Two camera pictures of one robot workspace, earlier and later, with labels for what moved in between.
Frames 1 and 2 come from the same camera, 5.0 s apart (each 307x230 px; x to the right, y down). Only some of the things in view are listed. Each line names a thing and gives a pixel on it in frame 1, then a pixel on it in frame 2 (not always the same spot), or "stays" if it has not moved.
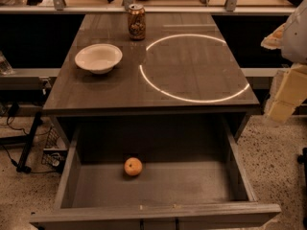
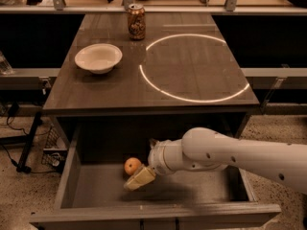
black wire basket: x=54 y=159 stays
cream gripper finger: x=289 y=91 -> x=163 y=156
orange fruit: x=132 y=166 stays
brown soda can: x=136 y=21 stays
